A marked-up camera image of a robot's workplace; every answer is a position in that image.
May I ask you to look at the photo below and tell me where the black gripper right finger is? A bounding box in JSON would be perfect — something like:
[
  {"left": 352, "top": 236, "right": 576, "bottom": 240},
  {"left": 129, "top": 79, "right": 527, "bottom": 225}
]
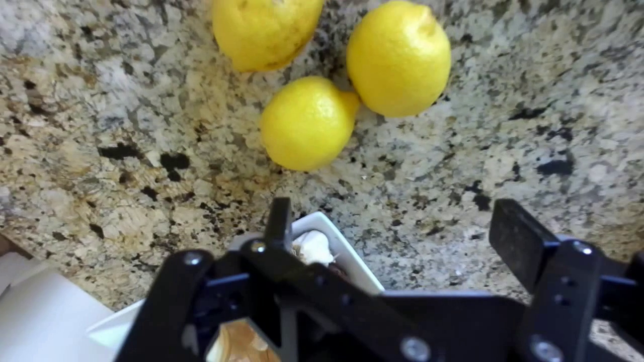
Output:
[{"left": 489, "top": 196, "right": 644, "bottom": 362}]

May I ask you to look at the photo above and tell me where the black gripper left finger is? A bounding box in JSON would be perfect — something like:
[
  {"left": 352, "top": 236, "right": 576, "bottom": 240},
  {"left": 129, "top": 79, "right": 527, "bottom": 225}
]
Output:
[{"left": 115, "top": 196, "right": 448, "bottom": 362}]

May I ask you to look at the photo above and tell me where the yellow lemon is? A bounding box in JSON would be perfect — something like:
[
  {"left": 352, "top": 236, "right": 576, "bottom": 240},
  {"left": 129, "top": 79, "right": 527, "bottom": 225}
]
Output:
[
  {"left": 209, "top": 0, "right": 327, "bottom": 74},
  {"left": 260, "top": 74, "right": 361, "bottom": 173},
  {"left": 345, "top": 0, "right": 455, "bottom": 118}
]

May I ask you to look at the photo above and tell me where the white rectangular plate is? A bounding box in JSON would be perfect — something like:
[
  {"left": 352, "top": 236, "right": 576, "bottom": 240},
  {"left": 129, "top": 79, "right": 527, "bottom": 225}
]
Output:
[{"left": 86, "top": 209, "right": 389, "bottom": 349}]

